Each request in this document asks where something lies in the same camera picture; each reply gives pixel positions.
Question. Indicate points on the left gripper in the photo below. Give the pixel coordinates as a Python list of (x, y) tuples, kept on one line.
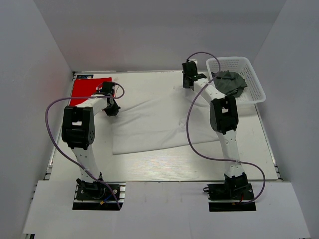
[(111, 112)]

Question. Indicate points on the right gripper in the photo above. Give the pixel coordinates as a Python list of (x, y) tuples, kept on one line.
[(186, 84)]

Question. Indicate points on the white t shirt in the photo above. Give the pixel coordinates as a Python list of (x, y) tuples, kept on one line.
[(160, 123)]

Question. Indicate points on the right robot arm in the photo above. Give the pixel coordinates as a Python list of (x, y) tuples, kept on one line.
[(223, 120)]

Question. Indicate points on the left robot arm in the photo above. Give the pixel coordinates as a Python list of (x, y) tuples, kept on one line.
[(78, 131)]

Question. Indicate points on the folded red t shirt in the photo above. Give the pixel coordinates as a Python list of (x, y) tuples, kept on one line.
[(85, 88)]

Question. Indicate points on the blue label sticker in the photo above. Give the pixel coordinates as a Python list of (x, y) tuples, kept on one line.
[(86, 76)]

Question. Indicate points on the dark grey t shirt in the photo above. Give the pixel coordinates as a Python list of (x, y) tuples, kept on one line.
[(229, 83)]

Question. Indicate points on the white plastic basket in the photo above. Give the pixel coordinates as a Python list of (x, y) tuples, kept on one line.
[(252, 94)]

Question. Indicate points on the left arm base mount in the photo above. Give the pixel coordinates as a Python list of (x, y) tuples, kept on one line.
[(95, 196)]

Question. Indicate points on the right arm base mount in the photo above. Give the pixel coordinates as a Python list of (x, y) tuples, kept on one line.
[(224, 196)]

